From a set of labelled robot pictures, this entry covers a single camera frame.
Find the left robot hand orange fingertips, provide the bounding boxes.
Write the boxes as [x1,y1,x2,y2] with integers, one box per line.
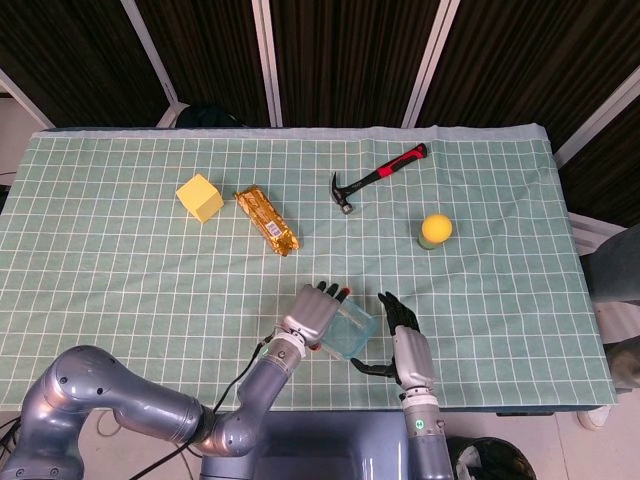
[282,281,351,352]

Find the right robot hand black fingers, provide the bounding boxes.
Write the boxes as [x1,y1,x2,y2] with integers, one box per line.
[349,292,437,390]

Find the gold foil snack package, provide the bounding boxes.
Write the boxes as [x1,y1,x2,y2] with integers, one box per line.
[234,184,301,259]

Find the blue grey robot torso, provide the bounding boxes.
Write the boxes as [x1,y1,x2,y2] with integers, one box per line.
[199,410,417,480]

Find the yellow orange ball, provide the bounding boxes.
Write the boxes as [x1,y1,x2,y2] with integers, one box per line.
[421,213,454,245]

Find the black trash bin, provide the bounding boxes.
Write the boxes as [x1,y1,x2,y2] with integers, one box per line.
[444,436,539,480]

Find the black red claw hammer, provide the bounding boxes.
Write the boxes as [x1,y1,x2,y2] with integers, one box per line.
[329,142,429,216]

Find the yellow foam cube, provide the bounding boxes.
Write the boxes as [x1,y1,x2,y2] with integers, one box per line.
[175,172,225,224]

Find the green checked tablecloth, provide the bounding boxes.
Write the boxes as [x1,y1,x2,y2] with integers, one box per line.
[0,124,621,412]

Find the white shoe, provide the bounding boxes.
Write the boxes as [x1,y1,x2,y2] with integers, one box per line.
[577,404,614,430]

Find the person grey trouser leg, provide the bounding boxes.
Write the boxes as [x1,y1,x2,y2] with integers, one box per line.
[584,224,640,392]

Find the dark bag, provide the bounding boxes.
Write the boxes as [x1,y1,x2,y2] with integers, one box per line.
[177,103,242,129]

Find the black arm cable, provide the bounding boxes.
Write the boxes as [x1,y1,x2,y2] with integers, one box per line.
[134,339,274,480]

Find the white partition frame post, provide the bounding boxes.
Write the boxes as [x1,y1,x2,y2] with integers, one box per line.
[0,67,55,130]
[251,0,284,127]
[402,0,461,129]
[119,0,190,127]
[552,74,640,169]

